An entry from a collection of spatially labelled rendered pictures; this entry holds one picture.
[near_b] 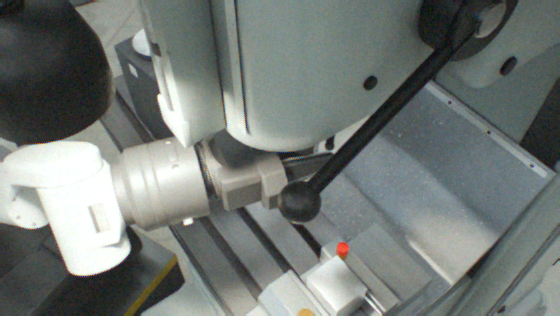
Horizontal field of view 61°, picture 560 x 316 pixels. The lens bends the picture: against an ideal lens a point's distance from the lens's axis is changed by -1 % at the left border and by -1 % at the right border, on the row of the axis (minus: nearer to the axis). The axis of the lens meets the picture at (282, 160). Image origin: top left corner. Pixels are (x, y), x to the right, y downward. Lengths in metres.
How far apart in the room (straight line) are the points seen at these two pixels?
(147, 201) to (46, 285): 0.82
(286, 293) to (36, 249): 0.80
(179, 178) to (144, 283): 0.96
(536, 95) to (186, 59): 0.55
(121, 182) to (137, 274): 0.96
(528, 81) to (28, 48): 0.66
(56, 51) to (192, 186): 0.25
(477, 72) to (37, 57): 0.33
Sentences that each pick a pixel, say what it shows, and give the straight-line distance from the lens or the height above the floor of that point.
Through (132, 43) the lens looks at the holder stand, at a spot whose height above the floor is 1.10.
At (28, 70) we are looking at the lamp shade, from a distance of 0.25.
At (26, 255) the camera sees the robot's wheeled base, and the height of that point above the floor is 0.58.
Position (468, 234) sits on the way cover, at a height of 0.93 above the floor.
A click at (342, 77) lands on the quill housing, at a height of 1.43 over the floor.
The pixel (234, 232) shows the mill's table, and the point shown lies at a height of 0.91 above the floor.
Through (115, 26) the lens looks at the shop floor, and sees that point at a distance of 2.96.
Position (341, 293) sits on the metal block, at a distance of 0.64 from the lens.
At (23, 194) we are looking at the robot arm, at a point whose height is 1.22.
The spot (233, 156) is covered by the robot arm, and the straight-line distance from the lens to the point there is 0.49.
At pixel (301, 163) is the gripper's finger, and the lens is 0.50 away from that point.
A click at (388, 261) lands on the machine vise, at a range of 0.75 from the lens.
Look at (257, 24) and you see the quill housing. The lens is 0.29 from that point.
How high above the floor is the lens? 1.64
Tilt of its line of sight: 51 degrees down
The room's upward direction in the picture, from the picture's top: straight up
